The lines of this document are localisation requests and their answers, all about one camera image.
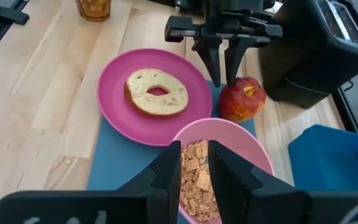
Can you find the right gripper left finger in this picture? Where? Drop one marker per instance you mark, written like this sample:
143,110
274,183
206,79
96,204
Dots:
154,202

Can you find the blue plastic tray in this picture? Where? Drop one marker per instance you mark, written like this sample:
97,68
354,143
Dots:
328,158

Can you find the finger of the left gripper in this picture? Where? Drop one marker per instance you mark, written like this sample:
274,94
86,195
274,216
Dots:
236,56
211,59

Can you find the cereal squares heap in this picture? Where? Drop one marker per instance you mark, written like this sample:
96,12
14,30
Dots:
197,183

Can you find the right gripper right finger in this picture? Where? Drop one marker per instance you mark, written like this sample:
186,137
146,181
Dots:
253,199

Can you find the bagel half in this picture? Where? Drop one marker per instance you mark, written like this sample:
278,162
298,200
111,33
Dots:
141,96

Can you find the light pink bowl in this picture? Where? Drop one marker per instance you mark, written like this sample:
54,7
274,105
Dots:
228,133

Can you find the red apple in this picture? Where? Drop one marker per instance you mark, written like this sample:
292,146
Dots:
241,99

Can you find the black toaster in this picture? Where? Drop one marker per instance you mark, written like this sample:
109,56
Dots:
309,56

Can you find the blue placemat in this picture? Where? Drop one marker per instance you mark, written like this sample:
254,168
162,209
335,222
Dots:
117,161

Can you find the magenta plate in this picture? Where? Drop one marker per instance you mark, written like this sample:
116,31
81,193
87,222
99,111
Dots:
120,102

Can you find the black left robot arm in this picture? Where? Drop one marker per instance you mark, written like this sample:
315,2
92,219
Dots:
228,4

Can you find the cereal piece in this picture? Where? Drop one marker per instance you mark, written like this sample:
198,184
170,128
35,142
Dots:
68,161

